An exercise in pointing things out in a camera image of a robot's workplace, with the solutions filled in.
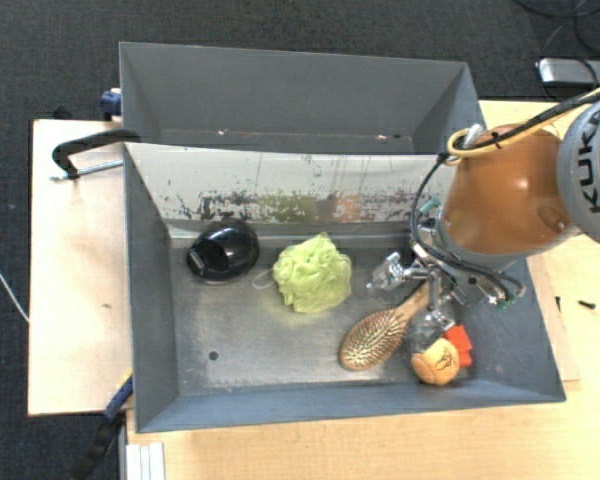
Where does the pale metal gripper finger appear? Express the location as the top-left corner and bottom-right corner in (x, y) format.
(366, 250), (430, 294)
(409, 278), (456, 354)

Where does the orange-red block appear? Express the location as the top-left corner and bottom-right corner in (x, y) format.
(443, 323), (476, 370)

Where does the tan ball with print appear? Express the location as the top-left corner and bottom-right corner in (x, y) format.
(410, 338), (462, 387)

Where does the wooden hairbrush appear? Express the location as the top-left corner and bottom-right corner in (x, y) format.
(338, 282), (432, 373)

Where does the green mesh bath sponge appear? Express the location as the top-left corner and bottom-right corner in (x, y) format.
(252, 232), (354, 315)

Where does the grey metal bin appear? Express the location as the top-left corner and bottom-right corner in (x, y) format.
(118, 41), (567, 434)

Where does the black egg-shaped object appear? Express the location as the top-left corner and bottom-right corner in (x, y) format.
(186, 219), (261, 286)

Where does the pale wood board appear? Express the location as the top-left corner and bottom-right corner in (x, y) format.
(27, 117), (134, 417)

